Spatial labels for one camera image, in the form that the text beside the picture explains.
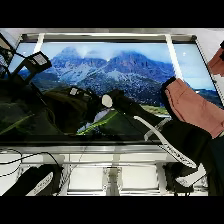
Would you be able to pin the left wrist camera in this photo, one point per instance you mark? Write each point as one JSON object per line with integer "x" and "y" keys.
{"x": 37, "y": 61}

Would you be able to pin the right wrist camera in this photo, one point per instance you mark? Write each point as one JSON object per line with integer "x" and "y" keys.
{"x": 77, "y": 91}

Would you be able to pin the red-brown garment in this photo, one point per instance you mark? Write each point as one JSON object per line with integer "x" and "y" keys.
{"x": 218, "y": 63}

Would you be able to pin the black garment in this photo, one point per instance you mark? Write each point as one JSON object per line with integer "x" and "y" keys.
{"x": 20, "y": 111}
{"x": 190, "y": 140}

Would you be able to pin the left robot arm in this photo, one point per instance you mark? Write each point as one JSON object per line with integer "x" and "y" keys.
{"x": 30, "y": 180}

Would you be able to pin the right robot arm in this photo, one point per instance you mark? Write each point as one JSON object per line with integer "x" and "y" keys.
{"x": 133, "y": 109}

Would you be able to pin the pink garment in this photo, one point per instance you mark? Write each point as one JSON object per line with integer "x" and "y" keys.
{"x": 195, "y": 108}

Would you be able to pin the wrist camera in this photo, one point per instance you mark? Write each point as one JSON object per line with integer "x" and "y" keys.
{"x": 37, "y": 61}
{"x": 77, "y": 91}

